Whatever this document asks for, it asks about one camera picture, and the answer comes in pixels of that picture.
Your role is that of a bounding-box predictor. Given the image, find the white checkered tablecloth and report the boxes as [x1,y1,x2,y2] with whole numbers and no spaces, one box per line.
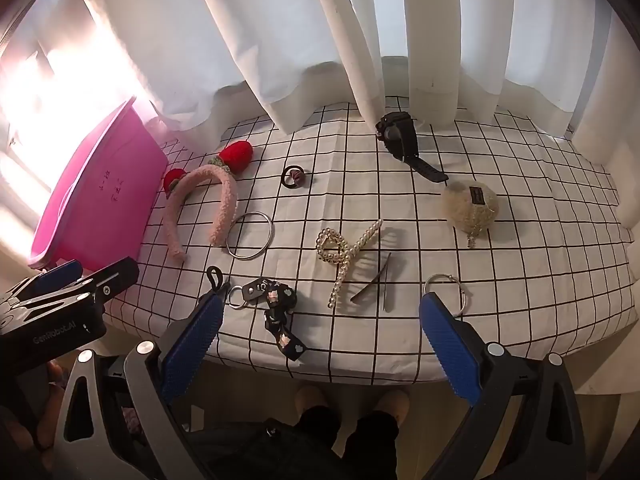
[107,97,638,386]

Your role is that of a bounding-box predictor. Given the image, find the silver hinged ring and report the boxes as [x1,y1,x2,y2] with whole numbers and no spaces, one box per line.
[423,273,471,318]

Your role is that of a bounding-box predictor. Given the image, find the beige slipper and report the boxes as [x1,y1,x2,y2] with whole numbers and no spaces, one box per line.
[375,389,411,423]

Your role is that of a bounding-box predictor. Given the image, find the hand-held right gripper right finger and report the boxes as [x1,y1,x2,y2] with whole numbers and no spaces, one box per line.
[419,291,588,480]

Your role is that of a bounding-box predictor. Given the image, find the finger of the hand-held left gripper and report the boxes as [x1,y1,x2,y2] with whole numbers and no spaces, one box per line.
[0,259,84,306]
[10,256,141,318]

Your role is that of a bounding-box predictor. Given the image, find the black floral bow keychain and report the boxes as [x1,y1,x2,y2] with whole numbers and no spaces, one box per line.
[227,277,307,361]

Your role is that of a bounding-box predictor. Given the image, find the pink plastic tub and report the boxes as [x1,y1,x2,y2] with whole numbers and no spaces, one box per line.
[27,96,169,272]

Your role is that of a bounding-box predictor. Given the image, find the silver bangle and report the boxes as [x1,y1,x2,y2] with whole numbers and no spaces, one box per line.
[225,211,274,261]

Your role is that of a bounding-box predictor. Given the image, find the person's black trousers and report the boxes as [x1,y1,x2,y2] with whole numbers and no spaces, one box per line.
[292,405,401,480]

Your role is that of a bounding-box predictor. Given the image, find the dark hair tie maroon knot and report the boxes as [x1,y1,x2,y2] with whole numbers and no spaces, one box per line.
[280,164,307,192]

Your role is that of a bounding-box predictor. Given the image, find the black hair clip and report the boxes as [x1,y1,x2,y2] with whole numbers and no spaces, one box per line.
[350,252,393,313]

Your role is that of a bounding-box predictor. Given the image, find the white curtain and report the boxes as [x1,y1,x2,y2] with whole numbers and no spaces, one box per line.
[65,0,640,171]

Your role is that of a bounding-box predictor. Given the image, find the beige fluffy pom-pom keychain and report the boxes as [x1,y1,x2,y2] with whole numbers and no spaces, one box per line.
[441,180,500,250]

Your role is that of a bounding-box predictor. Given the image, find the person's left hand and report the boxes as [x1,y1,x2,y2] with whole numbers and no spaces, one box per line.
[5,364,68,463]

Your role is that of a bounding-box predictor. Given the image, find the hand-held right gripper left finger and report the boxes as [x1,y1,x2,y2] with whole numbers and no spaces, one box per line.
[54,292,224,480]

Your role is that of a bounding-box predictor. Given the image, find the black wrist watch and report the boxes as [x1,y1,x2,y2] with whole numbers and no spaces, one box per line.
[375,111,449,184]

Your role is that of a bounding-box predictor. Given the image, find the pink fluffy strawberry headband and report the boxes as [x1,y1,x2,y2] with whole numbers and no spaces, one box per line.
[161,141,254,263]

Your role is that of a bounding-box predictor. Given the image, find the pearl hair claw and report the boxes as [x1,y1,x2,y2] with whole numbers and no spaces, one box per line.
[315,218,384,311]

